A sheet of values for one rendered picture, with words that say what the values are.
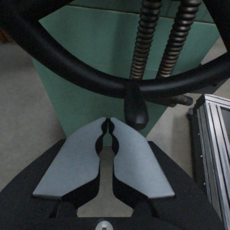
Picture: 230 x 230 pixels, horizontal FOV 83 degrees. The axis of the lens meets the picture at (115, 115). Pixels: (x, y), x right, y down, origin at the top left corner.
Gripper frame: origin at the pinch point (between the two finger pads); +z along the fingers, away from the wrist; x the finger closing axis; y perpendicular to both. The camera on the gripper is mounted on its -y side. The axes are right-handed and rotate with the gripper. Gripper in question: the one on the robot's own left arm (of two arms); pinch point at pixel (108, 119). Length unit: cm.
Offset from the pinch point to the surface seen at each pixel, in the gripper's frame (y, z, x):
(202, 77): -3.6, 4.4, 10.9
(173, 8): -13.5, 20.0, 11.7
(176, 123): 43, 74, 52
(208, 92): 4.2, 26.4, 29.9
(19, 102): 32, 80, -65
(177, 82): -2.8, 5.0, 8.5
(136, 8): -13.2, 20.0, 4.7
